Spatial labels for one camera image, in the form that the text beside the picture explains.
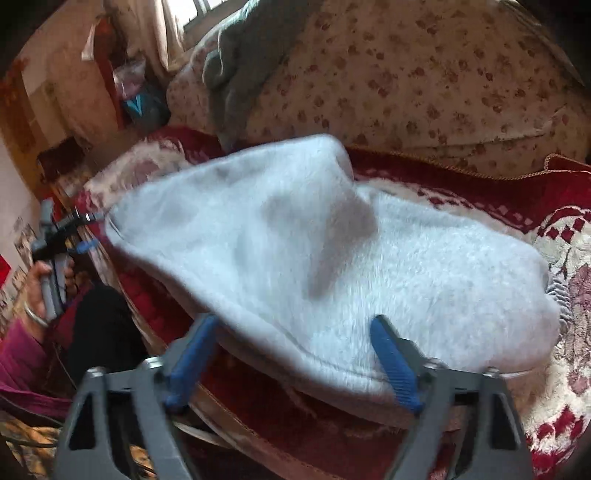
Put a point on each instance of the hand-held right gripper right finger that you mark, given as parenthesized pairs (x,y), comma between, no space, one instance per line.
(397,364)

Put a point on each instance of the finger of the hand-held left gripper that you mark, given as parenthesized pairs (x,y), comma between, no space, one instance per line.
(85,218)
(87,245)

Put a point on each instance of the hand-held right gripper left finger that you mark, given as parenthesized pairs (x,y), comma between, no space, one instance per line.
(191,360)

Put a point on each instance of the grey fleece pants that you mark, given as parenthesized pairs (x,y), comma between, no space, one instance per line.
(300,258)

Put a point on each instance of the person's left forearm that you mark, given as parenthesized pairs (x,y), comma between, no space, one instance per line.
(18,355)

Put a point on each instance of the person's left hand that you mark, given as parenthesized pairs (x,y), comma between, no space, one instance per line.
(37,281)

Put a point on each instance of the silver bangle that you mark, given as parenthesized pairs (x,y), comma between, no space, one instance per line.
(36,317)

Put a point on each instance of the person's black trouser leg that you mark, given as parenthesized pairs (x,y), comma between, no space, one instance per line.
(106,332)

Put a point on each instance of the blue bag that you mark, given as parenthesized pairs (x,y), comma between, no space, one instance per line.
(145,110)

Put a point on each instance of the wooden cabinet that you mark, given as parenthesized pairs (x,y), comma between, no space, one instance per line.
(16,115)

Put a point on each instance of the clear plastic bag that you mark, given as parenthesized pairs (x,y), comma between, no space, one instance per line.
(129,78)

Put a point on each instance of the red floral blanket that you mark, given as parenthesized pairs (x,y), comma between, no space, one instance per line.
(461,194)

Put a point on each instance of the beige curtain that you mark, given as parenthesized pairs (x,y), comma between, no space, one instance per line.
(147,32)

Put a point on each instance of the grey-green fleece throw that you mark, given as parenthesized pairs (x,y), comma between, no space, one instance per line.
(235,69)

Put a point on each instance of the window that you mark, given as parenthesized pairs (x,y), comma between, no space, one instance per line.
(196,11)

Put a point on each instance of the floral sofa cushion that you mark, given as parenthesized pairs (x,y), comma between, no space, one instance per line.
(392,83)

